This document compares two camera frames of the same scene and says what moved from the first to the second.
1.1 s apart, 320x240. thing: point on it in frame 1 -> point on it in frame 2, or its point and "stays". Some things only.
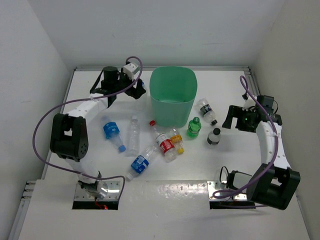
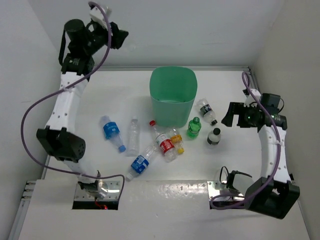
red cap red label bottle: x=165 y=143 stays
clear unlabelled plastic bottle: x=133 y=140 stays
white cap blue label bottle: x=140 y=163 stays
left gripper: x=136 y=92 -> x=118 y=36
